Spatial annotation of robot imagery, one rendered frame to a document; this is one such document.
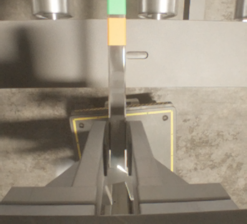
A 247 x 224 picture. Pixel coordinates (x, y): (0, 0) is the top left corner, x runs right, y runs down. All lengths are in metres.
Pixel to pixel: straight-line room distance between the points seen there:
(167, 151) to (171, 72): 1.10
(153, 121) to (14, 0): 1.30
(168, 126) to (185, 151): 0.58
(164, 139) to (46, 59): 1.10
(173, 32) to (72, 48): 0.13
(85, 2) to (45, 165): 1.42
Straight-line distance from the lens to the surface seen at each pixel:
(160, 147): 1.31
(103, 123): 0.15
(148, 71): 0.25
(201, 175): 1.99
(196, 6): 0.70
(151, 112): 1.18
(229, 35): 0.29
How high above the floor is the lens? 1.41
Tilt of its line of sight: 74 degrees down
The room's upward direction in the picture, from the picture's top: 174 degrees clockwise
